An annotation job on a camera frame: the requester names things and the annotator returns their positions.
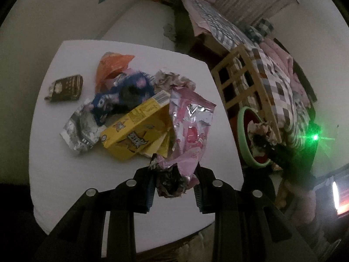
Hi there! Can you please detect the blue snack wrapper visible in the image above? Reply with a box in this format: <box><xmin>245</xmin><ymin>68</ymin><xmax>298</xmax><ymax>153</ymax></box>
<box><xmin>93</xmin><ymin>71</ymin><xmax>154</xmax><ymax>123</ymax></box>

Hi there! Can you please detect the wooden bed with checkered quilt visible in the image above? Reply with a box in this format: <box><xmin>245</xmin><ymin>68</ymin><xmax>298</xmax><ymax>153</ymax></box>
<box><xmin>183</xmin><ymin>0</ymin><xmax>311</xmax><ymax>142</ymax></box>

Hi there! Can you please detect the person's right forearm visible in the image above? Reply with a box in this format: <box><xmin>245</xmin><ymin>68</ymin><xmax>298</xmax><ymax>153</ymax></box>
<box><xmin>281</xmin><ymin>181</ymin><xmax>328</xmax><ymax>230</ymax></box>

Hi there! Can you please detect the wooden bed frame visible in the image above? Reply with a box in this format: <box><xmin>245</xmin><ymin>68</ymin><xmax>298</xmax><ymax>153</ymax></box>
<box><xmin>211</xmin><ymin>44</ymin><xmax>282</xmax><ymax>145</ymax></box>

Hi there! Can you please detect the crumpled floral wrapper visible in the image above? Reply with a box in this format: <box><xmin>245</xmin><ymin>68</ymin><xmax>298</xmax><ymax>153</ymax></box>
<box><xmin>154</xmin><ymin>68</ymin><xmax>197</xmax><ymax>90</ymax></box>

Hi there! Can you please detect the yellow carton box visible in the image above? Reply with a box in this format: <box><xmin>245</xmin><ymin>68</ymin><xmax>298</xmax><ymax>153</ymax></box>
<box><xmin>100</xmin><ymin>90</ymin><xmax>175</xmax><ymax>163</ymax></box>

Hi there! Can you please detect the pink foil snack bag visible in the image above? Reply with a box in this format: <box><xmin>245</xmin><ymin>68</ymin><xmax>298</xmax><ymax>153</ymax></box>
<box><xmin>157</xmin><ymin>86</ymin><xmax>217</xmax><ymax>186</ymax></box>

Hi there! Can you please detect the lit screen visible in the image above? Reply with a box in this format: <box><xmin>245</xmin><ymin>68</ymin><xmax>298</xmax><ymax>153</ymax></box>
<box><xmin>313</xmin><ymin>166</ymin><xmax>349</xmax><ymax>216</ymax></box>

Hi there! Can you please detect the silver foil wrapper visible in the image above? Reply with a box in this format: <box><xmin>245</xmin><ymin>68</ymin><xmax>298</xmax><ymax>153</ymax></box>
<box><xmin>60</xmin><ymin>98</ymin><xmax>107</xmax><ymax>156</ymax></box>

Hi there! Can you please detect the dark brown packet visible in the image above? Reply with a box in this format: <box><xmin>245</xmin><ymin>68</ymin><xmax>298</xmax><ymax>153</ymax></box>
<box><xmin>45</xmin><ymin>74</ymin><xmax>84</xmax><ymax>103</ymax></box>

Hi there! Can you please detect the grey floor rag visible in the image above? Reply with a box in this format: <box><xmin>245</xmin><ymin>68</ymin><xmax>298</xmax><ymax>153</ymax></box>
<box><xmin>163</xmin><ymin>19</ymin><xmax>178</xmax><ymax>43</ymax></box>

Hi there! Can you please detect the orange snack wrapper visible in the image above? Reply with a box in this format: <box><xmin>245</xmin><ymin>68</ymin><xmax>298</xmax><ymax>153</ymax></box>
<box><xmin>95</xmin><ymin>52</ymin><xmax>135</xmax><ymax>90</ymax></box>

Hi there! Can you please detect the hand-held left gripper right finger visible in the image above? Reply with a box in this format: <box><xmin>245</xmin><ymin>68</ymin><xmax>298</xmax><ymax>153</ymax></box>
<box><xmin>192</xmin><ymin>164</ymin><xmax>318</xmax><ymax>262</ymax></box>

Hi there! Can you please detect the green plastic basin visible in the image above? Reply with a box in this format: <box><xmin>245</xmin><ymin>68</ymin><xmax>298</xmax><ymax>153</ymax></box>
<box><xmin>237</xmin><ymin>106</ymin><xmax>273</xmax><ymax>168</ymax></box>

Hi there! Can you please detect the dark foil wrapper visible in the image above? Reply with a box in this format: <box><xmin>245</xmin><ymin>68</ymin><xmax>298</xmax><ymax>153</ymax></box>
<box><xmin>149</xmin><ymin>154</ymin><xmax>191</xmax><ymax>198</ymax></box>

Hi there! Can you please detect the paper wrapper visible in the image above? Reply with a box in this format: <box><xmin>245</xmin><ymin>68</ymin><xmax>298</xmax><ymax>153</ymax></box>
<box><xmin>247</xmin><ymin>120</ymin><xmax>277</xmax><ymax>156</ymax></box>

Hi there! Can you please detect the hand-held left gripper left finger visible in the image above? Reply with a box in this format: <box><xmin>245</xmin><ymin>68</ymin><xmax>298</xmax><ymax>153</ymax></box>
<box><xmin>34</xmin><ymin>166</ymin><xmax>159</xmax><ymax>262</ymax></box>

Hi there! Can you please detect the pink quilt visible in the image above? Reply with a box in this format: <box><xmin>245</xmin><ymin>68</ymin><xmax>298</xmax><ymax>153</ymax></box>
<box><xmin>262</xmin><ymin>37</ymin><xmax>311</xmax><ymax>107</ymax></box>

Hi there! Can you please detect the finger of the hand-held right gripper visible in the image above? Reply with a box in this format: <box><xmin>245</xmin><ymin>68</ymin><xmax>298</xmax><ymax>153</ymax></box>
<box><xmin>266</xmin><ymin>142</ymin><xmax>285</xmax><ymax>170</ymax></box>

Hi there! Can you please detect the dark checkered pillow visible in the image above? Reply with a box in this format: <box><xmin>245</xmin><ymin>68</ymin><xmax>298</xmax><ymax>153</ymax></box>
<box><xmin>249</xmin><ymin>18</ymin><xmax>274</xmax><ymax>37</ymax></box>

